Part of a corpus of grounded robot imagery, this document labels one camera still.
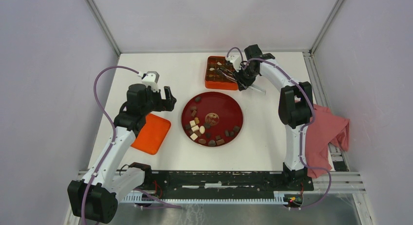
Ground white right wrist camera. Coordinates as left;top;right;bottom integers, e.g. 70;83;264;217
225;55;242;72

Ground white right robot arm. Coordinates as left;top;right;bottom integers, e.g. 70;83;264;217
225;44;314;190

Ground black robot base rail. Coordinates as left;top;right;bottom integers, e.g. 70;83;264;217
139;167;314;200

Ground orange chocolate box with dividers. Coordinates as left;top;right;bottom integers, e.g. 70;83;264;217
204;56;238;91

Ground orange box lid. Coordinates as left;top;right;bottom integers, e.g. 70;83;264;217
131;113;171;155

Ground white square chocolate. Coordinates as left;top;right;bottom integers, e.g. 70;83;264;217
189;120;196;127

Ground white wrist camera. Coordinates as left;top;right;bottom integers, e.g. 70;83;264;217
225;55;242;72
138;71;160;93

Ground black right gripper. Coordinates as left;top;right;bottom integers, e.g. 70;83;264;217
232;64;258;91

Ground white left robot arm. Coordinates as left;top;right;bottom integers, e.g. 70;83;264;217
67;84;176;224

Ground round red lacquer tray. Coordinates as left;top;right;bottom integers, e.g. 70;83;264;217
181;92;244;148

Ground pink cloth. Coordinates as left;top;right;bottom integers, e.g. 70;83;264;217
305;104;350;178

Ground white cable duct strip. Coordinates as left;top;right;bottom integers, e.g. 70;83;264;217
121;191;288;205

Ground metal tongs with white handle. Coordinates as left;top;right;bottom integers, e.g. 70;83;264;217
215;66;266;94

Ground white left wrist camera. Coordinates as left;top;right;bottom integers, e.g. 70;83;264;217
138;71;160;93

